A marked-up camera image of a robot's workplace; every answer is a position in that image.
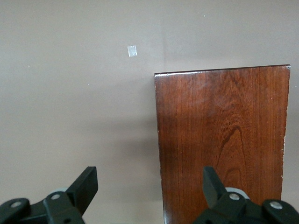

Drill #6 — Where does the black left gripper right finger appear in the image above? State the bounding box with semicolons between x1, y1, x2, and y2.
192;166;299;224

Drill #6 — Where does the dark red wooden board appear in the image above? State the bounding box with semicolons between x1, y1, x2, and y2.
154;64;292;224

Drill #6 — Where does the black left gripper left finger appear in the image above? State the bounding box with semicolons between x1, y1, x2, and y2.
0;166;99;224

